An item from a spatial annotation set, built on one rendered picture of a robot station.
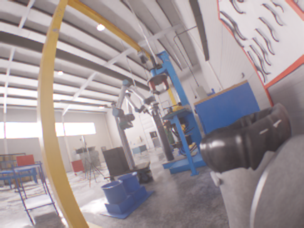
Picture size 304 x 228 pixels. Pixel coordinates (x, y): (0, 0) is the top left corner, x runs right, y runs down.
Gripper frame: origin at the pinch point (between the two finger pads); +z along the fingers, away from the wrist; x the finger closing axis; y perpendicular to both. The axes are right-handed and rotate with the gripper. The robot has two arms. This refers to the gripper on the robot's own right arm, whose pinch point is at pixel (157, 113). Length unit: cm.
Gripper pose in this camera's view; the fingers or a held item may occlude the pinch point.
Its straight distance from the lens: 222.3
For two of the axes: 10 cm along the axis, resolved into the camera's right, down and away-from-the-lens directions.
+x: -6.4, 0.5, -7.6
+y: -7.0, 3.7, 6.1
